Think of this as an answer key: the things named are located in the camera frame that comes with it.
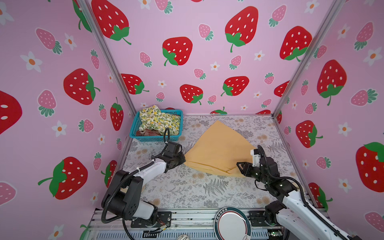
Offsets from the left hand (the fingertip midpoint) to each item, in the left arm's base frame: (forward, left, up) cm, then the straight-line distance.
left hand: (184, 157), depth 91 cm
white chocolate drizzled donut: (-40, -2, -2) cm, 40 cm away
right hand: (-8, -31, +8) cm, 33 cm away
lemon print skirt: (+28, +24, +7) cm, 38 cm away
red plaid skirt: (+15, +25, +7) cm, 30 cm away
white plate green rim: (-34, -26, -5) cm, 43 cm away
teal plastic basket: (+24, +35, +5) cm, 43 cm away
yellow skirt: (+9, -24, -5) cm, 26 cm away
